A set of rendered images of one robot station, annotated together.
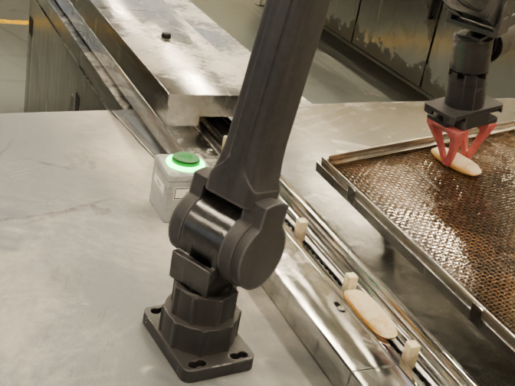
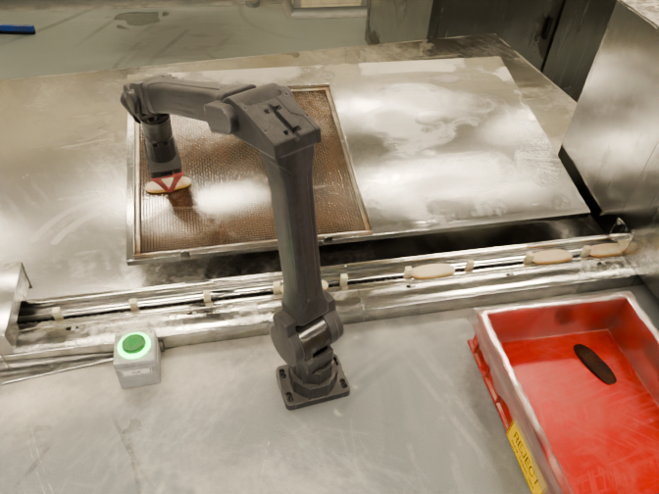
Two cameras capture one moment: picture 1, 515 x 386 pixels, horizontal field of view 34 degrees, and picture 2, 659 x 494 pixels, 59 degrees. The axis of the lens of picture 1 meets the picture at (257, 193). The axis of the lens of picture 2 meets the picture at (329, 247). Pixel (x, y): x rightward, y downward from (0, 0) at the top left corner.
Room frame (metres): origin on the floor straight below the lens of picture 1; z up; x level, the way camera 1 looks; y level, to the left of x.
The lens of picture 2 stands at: (0.61, 0.62, 1.74)
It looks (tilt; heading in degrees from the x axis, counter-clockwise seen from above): 44 degrees down; 283
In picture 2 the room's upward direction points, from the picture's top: 4 degrees clockwise
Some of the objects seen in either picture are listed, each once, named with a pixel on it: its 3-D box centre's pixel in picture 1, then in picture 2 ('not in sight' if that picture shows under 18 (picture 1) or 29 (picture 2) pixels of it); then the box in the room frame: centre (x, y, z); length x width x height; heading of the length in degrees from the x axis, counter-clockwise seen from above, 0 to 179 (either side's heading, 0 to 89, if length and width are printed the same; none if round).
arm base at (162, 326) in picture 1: (201, 313); (313, 370); (0.76, 0.04, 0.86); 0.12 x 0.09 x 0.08; 34
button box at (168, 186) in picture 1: (182, 197); (139, 363); (1.07, 0.11, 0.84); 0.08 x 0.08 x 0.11; 28
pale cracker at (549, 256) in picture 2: not in sight; (551, 255); (0.35, -0.42, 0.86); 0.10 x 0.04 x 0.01; 28
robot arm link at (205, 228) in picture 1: (221, 245); (304, 338); (0.78, 0.03, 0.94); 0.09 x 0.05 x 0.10; 145
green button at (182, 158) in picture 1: (185, 161); (133, 345); (1.07, 0.11, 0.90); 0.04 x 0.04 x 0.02
